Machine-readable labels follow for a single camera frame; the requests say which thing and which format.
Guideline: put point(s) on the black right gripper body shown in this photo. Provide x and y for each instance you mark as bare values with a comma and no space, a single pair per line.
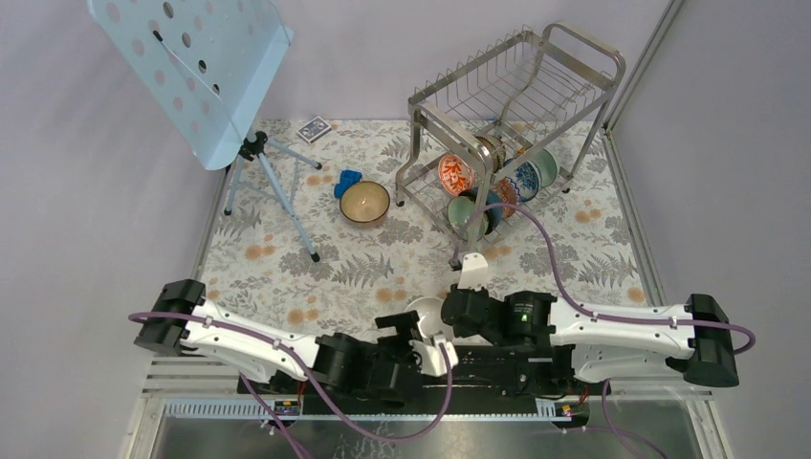
483,293

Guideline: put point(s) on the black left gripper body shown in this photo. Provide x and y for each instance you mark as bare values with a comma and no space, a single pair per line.
384,356

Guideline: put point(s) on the orange white bowl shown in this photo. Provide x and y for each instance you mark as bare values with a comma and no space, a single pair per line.
429,323

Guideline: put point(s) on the light green celadon bowl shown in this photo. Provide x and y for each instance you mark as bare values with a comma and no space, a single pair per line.
459,212

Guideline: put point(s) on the brown ceramic bowl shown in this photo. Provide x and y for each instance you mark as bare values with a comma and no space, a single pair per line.
365,204

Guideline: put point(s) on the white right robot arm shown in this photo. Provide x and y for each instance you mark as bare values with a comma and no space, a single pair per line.
593,343

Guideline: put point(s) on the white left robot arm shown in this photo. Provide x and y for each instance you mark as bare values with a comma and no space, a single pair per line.
184,320

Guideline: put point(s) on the stainless steel dish rack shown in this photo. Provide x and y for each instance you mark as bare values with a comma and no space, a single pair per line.
533,90

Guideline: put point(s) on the floral patterned table mat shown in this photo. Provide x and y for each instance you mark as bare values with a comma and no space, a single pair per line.
258,267

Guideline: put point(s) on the orange patterned bowl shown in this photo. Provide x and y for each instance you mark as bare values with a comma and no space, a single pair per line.
454,174

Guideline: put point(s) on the blue white patterned bowl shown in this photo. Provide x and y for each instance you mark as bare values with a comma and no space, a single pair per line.
526,181

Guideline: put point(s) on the blue plastic toy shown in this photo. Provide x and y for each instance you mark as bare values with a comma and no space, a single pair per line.
347,178

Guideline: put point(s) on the pale green bowl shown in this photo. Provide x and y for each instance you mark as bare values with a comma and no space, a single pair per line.
547,167

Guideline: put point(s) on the blue playing card box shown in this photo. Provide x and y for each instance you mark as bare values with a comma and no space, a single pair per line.
314,129

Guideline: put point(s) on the light blue perforated music stand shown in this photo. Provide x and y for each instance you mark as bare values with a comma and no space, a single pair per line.
209,65

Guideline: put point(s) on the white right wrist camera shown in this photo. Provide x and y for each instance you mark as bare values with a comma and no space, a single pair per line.
473,269

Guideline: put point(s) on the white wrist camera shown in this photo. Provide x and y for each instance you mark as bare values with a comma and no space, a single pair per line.
437,356
473,269

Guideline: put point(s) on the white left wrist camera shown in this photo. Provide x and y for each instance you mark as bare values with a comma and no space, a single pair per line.
437,356

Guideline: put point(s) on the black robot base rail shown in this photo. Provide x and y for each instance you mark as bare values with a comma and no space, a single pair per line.
486,381

